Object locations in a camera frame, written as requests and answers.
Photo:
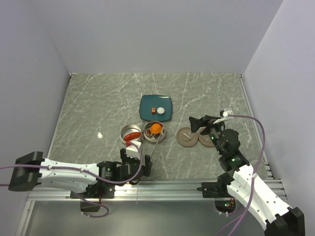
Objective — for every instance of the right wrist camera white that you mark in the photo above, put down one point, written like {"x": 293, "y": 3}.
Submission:
{"x": 226, "y": 112}

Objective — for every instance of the metal food tongs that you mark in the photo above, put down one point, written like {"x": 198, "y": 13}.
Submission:
{"x": 154, "y": 145}

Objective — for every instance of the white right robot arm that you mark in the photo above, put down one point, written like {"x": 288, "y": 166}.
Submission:
{"x": 241, "y": 181}

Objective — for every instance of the red sausage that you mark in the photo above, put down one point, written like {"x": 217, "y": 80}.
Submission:
{"x": 131, "y": 136}

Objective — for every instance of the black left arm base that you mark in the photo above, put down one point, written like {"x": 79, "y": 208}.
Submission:
{"x": 93, "y": 191}

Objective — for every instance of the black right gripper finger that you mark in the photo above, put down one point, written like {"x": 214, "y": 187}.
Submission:
{"x": 195, "y": 124}
{"x": 212, "y": 120}

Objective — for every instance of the teal square plate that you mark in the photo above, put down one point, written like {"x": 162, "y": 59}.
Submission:
{"x": 148, "y": 102}

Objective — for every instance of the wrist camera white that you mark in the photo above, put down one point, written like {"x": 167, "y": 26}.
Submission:
{"x": 133, "y": 149}
{"x": 226, "y": 112}

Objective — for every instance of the aluminium mounting rail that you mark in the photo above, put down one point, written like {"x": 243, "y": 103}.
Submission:
{"x": 164, "y": 190}

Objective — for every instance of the beige lid right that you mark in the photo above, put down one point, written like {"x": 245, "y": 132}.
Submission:
{"x": 205, "y": 140}

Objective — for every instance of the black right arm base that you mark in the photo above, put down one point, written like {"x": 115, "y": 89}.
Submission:
{"x": 213, "y": 190}

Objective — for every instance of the right steel lunch container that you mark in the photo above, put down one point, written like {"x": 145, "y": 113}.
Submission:
{"x": 155, "y": 138}

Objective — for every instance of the small white rice bowl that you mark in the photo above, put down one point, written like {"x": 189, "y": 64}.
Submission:
{"x": 160, "y": 110}

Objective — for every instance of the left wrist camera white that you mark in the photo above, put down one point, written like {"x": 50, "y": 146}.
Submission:
{"x": 133, "y": 149}

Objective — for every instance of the orange half fruit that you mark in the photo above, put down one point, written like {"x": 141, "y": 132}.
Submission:
{"x": 156, "y": 128}

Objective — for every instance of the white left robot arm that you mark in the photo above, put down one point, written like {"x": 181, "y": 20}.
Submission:
{"x": 90, "y": 180}

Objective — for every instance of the steel lunch container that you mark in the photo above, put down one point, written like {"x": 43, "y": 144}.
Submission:
{"x": 155, "y": 138}
{"x": 129, "y": 129}

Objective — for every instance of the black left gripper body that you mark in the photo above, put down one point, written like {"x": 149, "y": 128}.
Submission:
{"x": 127, "y": 160}

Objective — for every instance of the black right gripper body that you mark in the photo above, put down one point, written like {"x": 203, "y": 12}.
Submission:
{"x": 214, "y": 132}

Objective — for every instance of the beige lid with handle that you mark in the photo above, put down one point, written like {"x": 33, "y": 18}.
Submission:
{"x": 186, "y": 138}

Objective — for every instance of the left steel lunch container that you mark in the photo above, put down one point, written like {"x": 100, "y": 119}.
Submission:
{"x": 129, "y": 129}

